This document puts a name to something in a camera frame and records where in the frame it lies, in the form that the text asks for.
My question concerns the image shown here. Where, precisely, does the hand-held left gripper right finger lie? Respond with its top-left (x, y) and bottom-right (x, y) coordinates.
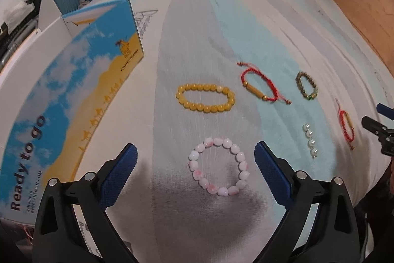
top-left (254, 140), bottom-right (362, 263)

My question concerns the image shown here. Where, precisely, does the pink white bead bracelet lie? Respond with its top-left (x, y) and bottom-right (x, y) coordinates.
top-left (188, 137), bottom-right (250, 196)

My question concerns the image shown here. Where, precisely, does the red cord bracelet gold tube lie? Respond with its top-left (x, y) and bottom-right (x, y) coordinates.
top-left (335, 98), bottom-right (356, 150)
top-left (237, 62), bottom-right (292, 106)

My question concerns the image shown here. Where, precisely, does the white pearl string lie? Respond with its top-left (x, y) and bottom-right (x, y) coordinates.
top-left (302, 124), bottom-right (319, 159)

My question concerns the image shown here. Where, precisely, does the sky print cardboard box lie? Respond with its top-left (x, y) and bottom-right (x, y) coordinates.
top-left (0, 0), bottom-right (145, 222)

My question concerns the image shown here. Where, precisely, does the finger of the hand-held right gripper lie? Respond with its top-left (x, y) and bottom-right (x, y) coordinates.
top-left (361, 116), bottom-right (394, 156)
top-left (377, 103), bottom-right (394, 121)

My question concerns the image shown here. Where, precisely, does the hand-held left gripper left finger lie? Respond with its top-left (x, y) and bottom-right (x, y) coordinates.
top-left (33, 143), bottom-right (139, 263)

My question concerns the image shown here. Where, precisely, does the brown bead bracelet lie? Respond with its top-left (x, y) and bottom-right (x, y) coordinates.
top-left (295, 71), bottom-right (319, 101)

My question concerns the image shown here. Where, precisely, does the yellow bead bracelet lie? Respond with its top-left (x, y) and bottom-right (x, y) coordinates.
top-left (175, 83), bottom-right (236, 113)

